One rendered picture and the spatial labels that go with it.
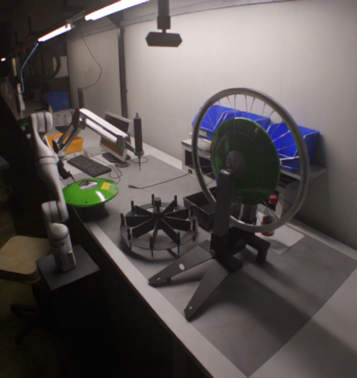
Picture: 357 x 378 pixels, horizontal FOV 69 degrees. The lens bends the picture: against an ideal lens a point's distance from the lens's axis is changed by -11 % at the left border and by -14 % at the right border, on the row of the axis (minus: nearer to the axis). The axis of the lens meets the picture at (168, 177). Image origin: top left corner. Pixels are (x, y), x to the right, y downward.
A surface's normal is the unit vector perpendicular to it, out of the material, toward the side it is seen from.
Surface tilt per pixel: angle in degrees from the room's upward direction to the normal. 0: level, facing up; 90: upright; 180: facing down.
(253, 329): 0
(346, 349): 0
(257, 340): 0
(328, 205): 90
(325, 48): 90
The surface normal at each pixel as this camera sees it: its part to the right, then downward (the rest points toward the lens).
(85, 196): 0.01, -0.71
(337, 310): -0.02, -0.91
